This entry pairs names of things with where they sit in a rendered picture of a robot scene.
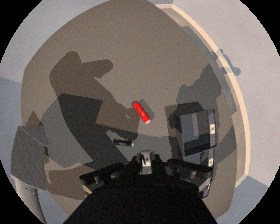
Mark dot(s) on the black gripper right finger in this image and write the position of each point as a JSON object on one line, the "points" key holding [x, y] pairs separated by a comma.
{"points": [[199, 175]]}

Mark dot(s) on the dark grey rack of three bins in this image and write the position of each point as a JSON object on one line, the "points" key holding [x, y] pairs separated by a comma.
{"points": [[197, 139]]}

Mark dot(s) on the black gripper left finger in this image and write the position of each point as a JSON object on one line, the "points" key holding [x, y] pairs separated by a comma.
{"points": [[101, 177]]}

